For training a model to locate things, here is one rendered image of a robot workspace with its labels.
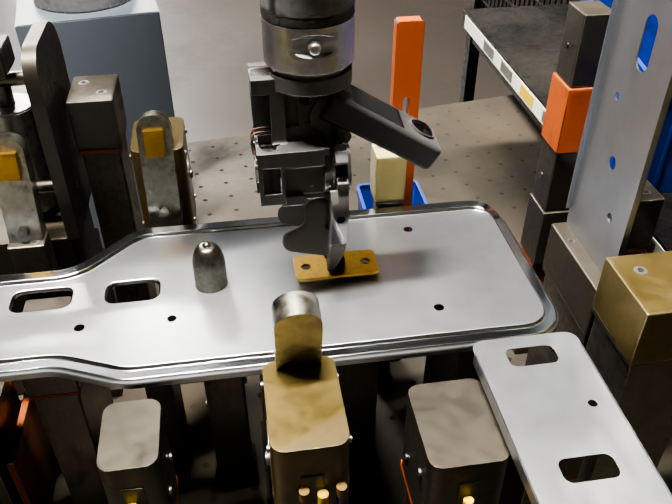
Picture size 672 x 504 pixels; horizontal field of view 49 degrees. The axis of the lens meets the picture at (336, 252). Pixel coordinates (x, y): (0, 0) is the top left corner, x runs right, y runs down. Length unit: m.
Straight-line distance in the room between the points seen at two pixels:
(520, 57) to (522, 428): 0.69
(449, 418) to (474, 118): 1.15
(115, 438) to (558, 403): 0.36
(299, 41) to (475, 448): 0.35
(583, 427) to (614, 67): 0.33
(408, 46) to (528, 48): 0.44
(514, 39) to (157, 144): 0.65
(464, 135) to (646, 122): 0.97
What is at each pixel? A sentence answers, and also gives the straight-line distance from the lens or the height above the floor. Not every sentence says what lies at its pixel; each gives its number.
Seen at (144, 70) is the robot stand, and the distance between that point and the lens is 1.18.
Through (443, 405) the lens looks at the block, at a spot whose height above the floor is 0.98.
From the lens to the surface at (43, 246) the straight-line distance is 0.86.
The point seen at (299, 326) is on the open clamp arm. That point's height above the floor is 1.10.
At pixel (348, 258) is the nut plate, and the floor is 1.01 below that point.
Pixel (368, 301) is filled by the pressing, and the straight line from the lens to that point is 0.71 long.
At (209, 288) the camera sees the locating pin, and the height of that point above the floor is 1.01.
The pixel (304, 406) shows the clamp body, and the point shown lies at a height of 1.04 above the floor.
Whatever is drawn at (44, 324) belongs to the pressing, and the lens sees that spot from 0.74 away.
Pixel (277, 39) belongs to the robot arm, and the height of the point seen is 1.26.
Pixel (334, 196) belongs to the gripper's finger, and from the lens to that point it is 0.64.
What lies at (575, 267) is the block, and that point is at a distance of 0.80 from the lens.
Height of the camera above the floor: 1.47
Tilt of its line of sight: 37 degrees down
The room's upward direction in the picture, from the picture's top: straight up
